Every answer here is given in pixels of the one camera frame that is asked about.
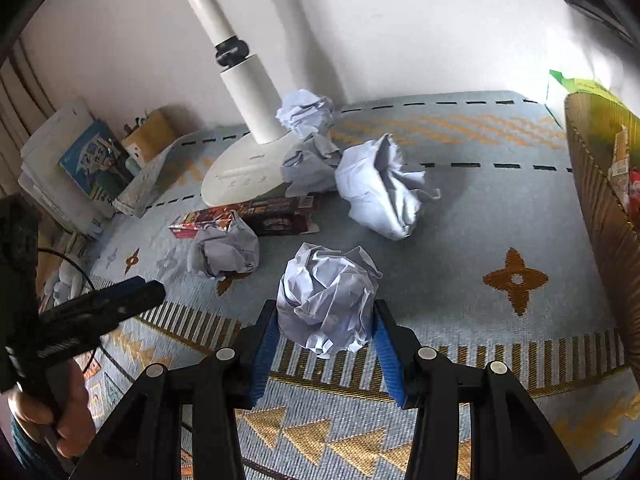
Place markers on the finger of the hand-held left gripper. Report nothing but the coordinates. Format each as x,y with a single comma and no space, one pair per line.
135,296

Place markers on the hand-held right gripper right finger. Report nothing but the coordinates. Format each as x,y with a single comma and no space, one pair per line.
387,355

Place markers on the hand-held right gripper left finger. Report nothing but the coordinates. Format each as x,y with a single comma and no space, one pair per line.
265,355

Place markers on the brown ribbed basket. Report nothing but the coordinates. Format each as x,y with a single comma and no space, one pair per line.
590,185

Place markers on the person's left hand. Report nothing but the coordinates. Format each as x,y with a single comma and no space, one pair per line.
77,410

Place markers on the stack of white books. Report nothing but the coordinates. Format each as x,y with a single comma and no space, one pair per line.
50,170

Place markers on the blue picture book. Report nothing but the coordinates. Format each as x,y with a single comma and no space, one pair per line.
95,160

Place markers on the long dark brown box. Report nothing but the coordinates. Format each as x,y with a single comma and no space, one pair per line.
280,220

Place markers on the beige curtain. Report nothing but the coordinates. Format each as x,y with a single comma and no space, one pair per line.
20,100

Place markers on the patterned woven mat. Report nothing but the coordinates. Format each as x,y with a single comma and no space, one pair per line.
475,220

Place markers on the small cardboard box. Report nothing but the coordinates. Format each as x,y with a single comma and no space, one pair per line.
152,135

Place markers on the large crumpled white paper ball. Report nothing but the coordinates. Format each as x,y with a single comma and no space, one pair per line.
380,190

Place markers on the white lamp stand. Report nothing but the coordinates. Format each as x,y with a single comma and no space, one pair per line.
250,95

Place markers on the green packet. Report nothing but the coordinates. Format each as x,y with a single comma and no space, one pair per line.
575,82

